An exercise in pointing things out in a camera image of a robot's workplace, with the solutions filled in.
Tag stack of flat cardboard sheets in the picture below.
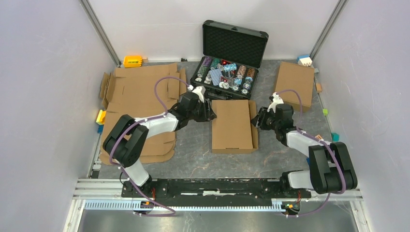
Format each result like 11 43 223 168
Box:
98 62 187 165

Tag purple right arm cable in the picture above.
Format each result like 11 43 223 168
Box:
275 89 347 218

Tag yellow orange toy block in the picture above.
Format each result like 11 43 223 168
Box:
96 110 106 125

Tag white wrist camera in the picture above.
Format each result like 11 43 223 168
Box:
188 85 206 103
267 92 284 113

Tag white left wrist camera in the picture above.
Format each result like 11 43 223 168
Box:
188 85 206 103

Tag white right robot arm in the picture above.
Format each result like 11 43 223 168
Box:
251 103 358 197

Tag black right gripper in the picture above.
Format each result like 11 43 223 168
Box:
249 106 279 131

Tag blue playing card deck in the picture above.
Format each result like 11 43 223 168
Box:
209 69 222 86

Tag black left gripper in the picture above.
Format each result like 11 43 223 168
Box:
188 99 217 122

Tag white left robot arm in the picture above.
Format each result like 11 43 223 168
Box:
102 92 217 197

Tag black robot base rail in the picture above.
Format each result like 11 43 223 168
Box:
121 178 311 207

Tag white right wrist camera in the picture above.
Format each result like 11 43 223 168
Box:
267 92 284 113

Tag small wooden cube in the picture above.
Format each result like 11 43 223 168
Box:
315 83 322 93

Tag blue white toy block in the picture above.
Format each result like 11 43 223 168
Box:
296 55 313 67

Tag folded brown cardboard box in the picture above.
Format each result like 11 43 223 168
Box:
273 62 314 113

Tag black poker chip case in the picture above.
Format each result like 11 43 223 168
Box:
190 20 269 100

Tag teal small cube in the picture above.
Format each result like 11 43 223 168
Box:
331 132 339 142

